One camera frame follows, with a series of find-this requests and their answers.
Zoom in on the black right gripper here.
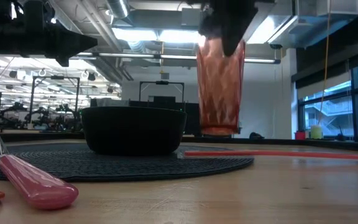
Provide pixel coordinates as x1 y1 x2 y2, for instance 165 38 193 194
198 0 259 58

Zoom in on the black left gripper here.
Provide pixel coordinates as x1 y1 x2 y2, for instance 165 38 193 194
0 0 99 67

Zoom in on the orange faceted plastic tumbler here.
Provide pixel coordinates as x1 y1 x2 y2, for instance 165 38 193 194
196 35 246 137

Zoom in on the black bowl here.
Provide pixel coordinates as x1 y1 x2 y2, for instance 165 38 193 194
80 106 188 157

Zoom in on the red drinking straw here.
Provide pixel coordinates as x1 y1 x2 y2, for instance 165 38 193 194
183 149 358 161

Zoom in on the pink-handled metal whisk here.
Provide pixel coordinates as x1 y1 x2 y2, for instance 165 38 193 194
0 127 80 210

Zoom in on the long ceiling light bar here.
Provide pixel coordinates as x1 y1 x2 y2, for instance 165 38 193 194
75 52 281 65

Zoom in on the white cloth cover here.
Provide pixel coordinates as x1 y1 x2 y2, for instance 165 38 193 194
96 97 130 108

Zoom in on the dark round woven placemat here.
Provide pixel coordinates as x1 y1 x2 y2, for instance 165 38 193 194
0 142 255 183

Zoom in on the green cup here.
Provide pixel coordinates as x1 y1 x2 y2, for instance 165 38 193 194
310 124 323 140

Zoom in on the black framed window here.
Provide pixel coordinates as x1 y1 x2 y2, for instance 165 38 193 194
296 60 358 144

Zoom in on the large black portal frame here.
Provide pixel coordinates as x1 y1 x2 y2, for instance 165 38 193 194
30 75 81 126

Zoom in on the round silver ventilation duct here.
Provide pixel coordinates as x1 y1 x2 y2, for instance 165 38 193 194
106 0 131 19

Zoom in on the yellow hanging cable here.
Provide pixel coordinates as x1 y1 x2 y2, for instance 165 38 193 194
318 0 333 126

